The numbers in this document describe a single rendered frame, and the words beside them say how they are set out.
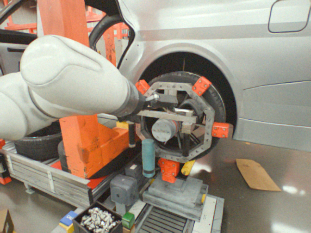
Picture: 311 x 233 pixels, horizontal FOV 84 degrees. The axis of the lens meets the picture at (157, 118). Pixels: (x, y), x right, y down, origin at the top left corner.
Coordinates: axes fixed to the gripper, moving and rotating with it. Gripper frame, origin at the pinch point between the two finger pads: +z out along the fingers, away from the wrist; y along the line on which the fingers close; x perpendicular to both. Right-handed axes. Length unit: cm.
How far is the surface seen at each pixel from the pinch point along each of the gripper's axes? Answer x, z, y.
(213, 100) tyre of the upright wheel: 12, 55, 21
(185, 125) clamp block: -2.2, 30.9, 4.2
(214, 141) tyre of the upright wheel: -12, 66, 15
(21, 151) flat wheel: 24, 66, -172
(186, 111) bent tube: 4.7, 31.0, 6.5
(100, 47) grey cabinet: 372, 365, -252
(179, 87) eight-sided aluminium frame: 24, 44, 5
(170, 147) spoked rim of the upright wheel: -8, 76, -19
